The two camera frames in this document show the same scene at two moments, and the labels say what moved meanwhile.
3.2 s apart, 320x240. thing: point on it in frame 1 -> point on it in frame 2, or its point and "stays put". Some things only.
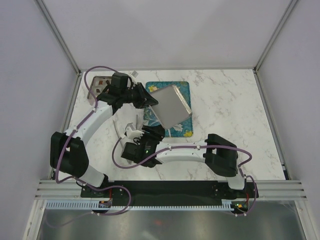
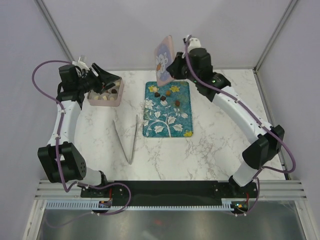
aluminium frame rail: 50,23 stays put
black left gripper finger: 145,99 -> 108,79
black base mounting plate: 168,193 stays put
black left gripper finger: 143,92 -> 100,71
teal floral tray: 183,129 stays put
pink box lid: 172,108 -> 164,53
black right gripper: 157,134 -> 173,68
